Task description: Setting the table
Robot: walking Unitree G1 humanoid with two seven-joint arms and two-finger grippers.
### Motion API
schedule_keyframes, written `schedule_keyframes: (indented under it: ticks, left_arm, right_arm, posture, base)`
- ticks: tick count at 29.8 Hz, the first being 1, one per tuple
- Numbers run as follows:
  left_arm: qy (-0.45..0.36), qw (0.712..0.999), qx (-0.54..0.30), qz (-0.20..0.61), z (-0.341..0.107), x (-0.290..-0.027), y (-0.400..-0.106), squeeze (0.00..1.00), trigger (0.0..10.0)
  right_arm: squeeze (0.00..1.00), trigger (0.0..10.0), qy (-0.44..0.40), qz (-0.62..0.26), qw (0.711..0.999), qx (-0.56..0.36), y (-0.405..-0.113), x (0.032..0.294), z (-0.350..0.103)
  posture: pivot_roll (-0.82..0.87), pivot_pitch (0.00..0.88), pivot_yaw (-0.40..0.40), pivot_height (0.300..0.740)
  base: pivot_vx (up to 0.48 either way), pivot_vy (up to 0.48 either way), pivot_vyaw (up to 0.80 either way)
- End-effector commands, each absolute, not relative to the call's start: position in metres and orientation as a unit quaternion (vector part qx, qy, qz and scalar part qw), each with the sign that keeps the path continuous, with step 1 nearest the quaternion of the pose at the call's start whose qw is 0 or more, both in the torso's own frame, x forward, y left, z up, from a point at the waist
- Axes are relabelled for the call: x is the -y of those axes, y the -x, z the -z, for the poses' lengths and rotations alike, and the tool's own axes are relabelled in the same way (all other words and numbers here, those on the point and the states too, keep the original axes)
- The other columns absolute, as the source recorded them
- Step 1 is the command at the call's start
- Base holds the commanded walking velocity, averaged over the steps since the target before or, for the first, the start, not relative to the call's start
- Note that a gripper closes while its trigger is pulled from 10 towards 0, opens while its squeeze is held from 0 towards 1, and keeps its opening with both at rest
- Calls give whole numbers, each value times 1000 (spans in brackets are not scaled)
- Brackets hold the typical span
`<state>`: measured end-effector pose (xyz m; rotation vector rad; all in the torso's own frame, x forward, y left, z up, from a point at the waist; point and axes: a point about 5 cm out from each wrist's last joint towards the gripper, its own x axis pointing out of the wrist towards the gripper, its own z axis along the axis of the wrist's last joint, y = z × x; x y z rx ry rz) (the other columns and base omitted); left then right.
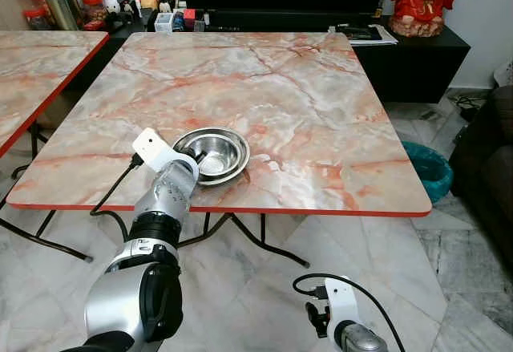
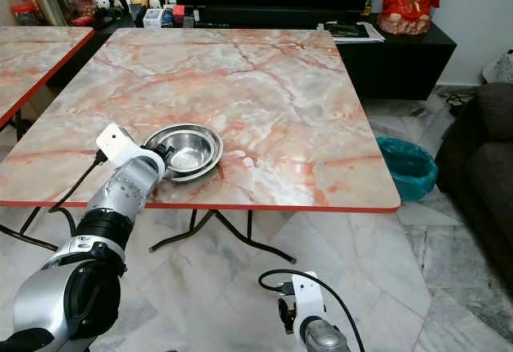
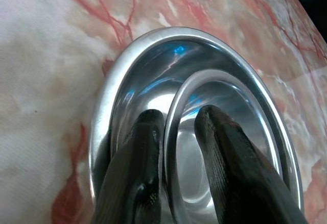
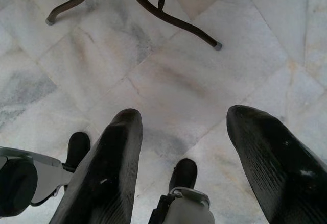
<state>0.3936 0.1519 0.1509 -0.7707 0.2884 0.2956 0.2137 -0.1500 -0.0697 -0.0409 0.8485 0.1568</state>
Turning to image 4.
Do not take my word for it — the silver robot left leg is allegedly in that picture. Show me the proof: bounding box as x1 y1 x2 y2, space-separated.
0 146 77 216

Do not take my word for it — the black robot right foot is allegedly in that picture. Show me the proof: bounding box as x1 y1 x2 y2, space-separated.
169 158 198 193

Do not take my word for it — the silver robot leg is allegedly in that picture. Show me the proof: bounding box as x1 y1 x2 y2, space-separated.
0 146 77 216
148 186 214 224

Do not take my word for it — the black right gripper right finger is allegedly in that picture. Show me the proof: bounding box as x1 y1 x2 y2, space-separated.
226 104 327 224

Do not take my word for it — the black robot left foot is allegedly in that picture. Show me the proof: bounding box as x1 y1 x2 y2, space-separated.
64 132 91 170

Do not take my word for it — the dark brown curved table leg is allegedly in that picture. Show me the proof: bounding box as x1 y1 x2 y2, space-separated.
116 0 223 52
45 0 92 26

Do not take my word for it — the silver robot right leg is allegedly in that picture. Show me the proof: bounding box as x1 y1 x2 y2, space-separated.
148 186 214 224

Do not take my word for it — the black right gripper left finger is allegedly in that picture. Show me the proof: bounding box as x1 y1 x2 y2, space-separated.
49 108 143 224

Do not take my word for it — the black robot foot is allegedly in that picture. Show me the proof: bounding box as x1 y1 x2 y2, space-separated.
169 158 198 193
64 132 91 170

